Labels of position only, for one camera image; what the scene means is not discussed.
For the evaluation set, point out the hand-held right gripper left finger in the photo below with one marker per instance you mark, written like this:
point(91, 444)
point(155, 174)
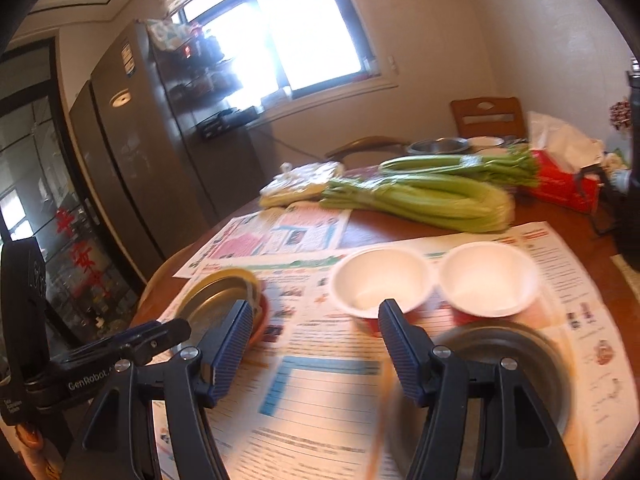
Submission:
point(232, 340)

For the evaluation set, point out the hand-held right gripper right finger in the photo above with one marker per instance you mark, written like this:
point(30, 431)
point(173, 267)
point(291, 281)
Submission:
point(400, 340)

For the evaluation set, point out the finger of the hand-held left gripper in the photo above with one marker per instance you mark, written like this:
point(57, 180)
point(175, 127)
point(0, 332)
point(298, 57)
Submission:
point(135, 331)
point(160, 340)

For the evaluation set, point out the orange plastic plate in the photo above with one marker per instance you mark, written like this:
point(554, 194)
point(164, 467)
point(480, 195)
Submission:
point(262, 317)

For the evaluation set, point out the small steel plate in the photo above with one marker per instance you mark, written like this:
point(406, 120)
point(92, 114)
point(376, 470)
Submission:
point(215, 305)

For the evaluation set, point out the red paper bowl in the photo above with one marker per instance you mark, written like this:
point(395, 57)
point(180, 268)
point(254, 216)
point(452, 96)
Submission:
point(490, 280)
point(380, 280)

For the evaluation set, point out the yellow ribbed plate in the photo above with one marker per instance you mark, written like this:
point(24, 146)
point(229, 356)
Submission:
point(235, 275)

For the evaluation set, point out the large steel bowl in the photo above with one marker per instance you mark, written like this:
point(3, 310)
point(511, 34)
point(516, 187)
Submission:
point(545, 375)

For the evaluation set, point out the large orange-bordered newspaper sheet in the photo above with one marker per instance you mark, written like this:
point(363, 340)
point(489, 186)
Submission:
point(325, 385)

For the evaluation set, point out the pink printed newspaper sheet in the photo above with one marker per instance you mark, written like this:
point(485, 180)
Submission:
point(280, 235)

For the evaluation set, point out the thick celery bunch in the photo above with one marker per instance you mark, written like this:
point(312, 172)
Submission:
point(425, 200)

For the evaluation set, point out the brown refrigerator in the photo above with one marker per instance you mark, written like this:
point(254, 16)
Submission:
point(140, 160)

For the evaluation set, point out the clear bag of vegetables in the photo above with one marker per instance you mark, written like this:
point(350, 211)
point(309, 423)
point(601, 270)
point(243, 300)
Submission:
point(300, 182)

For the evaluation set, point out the glass door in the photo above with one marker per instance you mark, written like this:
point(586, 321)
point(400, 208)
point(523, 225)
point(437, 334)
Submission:
point(50, 160)

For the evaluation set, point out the taped leafy celery bunch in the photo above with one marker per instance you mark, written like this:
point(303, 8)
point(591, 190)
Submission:
point(450, 162)

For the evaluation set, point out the narrow illustrated newspaper sheet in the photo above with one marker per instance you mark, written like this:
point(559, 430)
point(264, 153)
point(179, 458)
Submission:
point(590, 310)

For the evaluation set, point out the distant steel bowl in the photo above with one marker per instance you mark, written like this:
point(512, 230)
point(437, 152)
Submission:
point(437, 146)

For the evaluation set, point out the wooden chair with curved back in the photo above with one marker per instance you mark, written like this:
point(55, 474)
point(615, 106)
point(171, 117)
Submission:
point(365, 142)

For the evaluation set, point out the white ceramic dish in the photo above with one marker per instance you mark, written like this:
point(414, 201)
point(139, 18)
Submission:
point(485, 141)

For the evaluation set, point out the red tissue box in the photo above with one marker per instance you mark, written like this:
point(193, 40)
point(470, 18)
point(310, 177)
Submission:
point(560, 185)

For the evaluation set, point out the wooden chair with carved back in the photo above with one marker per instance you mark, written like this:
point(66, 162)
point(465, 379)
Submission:
point(487, 120)

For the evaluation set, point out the white plastic bag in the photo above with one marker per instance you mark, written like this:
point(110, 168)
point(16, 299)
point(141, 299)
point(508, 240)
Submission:
point(560, 135)

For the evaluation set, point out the black thermos bottle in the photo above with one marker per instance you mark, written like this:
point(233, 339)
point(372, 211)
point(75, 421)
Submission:
point(631, 210)

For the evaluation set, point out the window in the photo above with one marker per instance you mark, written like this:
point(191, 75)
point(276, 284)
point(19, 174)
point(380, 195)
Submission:
point(310, 25)

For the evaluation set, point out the white wall switch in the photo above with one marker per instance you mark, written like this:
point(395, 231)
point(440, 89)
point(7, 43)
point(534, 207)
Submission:
point(393, 65)

